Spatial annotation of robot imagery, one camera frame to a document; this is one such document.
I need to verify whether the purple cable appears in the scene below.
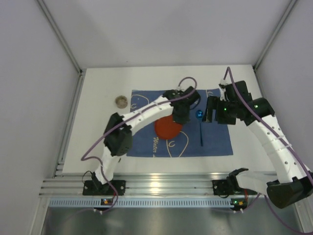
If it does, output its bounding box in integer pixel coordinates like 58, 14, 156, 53
211, 66, 313, 235
81, 77, 198, 213

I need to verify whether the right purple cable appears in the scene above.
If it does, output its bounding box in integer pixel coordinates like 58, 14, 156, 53
211, 66, 313, 235

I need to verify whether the blue metal spoon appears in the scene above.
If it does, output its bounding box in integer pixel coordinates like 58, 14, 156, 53
196, 110, 203, 147

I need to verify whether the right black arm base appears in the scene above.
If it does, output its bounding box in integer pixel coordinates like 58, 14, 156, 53
212, 179, 245, 197

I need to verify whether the red plate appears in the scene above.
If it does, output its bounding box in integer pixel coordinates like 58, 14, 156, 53
154, 115, 183, 140

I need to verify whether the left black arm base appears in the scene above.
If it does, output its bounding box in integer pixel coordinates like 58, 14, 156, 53
82, 180, 126, 196

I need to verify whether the perforated cable duct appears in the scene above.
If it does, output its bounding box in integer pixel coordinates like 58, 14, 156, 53
49, 197, 247, 208

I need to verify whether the aluminium mounting rail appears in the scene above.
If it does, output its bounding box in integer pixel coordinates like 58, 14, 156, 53
39, 171, 305, 196

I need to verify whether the blue cloth placemat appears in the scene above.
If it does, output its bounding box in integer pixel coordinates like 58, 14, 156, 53
127, 89, 233, 158

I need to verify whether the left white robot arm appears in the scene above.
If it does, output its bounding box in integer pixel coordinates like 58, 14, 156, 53
91, 86, 201, 191

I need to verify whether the small speckled ceramic cup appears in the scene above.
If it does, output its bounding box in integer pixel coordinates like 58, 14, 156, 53
115, 95, 128, 109

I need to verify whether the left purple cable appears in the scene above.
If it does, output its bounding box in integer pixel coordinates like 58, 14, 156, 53
81, 77, 198, 213

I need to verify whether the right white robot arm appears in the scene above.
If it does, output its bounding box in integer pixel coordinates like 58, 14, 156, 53
202, 81, 313, 209

